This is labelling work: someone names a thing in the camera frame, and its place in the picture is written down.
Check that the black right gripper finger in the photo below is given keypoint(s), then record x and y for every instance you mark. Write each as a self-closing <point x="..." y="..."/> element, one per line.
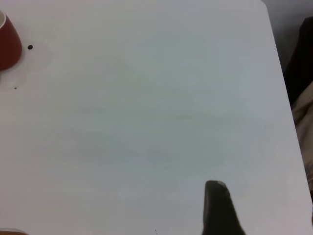
<point x="220" y="213"/>

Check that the red mug with white inside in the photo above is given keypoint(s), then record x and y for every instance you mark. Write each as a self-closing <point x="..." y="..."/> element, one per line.
<point x="8" y="46"/>

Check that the single loose coffee bean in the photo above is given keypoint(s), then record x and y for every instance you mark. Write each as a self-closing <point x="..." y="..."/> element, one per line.
<point x="30" y="47"/>

